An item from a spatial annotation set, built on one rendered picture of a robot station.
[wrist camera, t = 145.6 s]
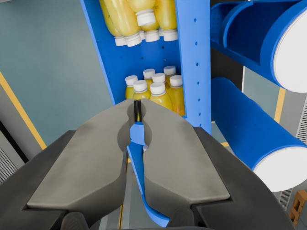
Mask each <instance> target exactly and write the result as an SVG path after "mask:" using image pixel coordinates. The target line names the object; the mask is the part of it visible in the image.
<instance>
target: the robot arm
mask: <svg viewBox="0 0 307 230"><path fill-rule="evenodd" d="M138 113H139V122H142V124H143V125H144V143H145V144H146V145H147V146H148V148H147V149H146V151H145V152H144V154H143V163H144V185H145V200H146V203H147V204H148V206H150V207H151V208H153V209H155V210H156V211H158V212H160V213H162V214H164V215H166V216H167V217H169V218H170V220H169V222H168V224H167V225H166V227H161V228H141V229H121V230H297V229H296V228H295V226H294V224H293V222H292V221H291V219H290V217H289V216H288V214H287V212H286V211H285V210H284V208H283V207H282V205H281V204H280V202H279V201H278V199H277V198H276V197H275V195H274V194H273V193H272V192H271V190H270V189H269V188H268V187H267V186H266V184H265V183H264V182H263V181H262V180H261V179H260V178H259V177H258V176H257V175H256V174H255V173H254V172H253V171H252V170H251V169H250V168H249V167H248V166H247V165H246V164H245V163H244V162H242V161H241V160H240V159H239V158H238V157H236V156H235V155H234V154H233V153H231V152H230V151H229V150H228V149H227V148H226V147H225V146H223V145H222V144H221V143H220V142H218V141H217V140H216V139H215V138H214V137H212V136H211V135H210V134H209V133H208V132H206V131H205V130H204V129H203V128H201V127H200V126H199V127H194V126H193V125H192V124H191V123H189V122H188V121H187V120H185V119H184V118H183V117H181V116H180V115H178V114H177V113H175V112H173V111H171V110H169V109H167V108H165V107H163V106H161V105H159V104H157V103H155V102H153V101H151V100H149V99H147V98H143V99H139V100H137V99H131V98H129V99H127V100H125V101H123V102H120V103H118V104H116V105H115V106H113V107H110V108H108V109H106V110H105V111H103V112H100V113H99V114H97V115H95V116H94V117H92V118H90V119H89V120H88V121H86V122H85V123H84V124H82V125H81V126H80V127H79V128H78V129H77V130H68V131H67V132H65V133H64V134H63V135H62V136H60V137H59V138H58V139H57V140H55V141H54V142H53V143H51V144H50V145H49V146H47V147H46V148H45V149H44V150H42V151H41V152H40V153H38V154H37V155H36V156H35V157H33V158H32V159H31V160H29V161H28V162H27V163H25V164H24V165H23V166H22V167H20V168H19V169H18V170H16V171H15V172H14V173H13V174H11V175H10V176H9V177H8V178H7V179H6V180H5V181H4V182H3V183H1V184H0V230H99V227H100V223H101V219H102V218H103V217H105V216H106V215H108V214H110V213H111V212H113V211H114V210H116V209H118V208H119V207H120V206H121V205H122V204H123V202H124V197H125V190H126V184H127V178H126V170H125V162H124V154H123V152H124V150H125V149H126V148H127V146H128V145H129V144H130V143H131V138H130V128H131V127H132V126H133V125H134V124H135V122H138Z"/></svg>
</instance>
